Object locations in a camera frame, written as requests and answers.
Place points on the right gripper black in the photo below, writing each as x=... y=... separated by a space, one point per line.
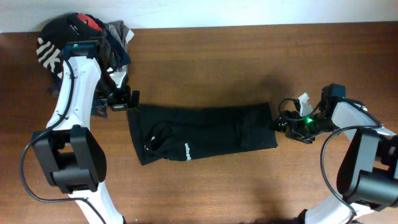
x=292 y=126

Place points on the black t-shirt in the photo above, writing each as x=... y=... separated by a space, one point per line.
x=184 y=134

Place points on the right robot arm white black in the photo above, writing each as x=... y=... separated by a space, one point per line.
x=367 y=178

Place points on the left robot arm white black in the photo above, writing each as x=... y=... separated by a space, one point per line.
x=69 y=155

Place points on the navy red trimmed folded shirt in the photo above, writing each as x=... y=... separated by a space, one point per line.
x=117 y=34

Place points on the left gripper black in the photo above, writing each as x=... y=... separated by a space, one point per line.
x=122 y=104

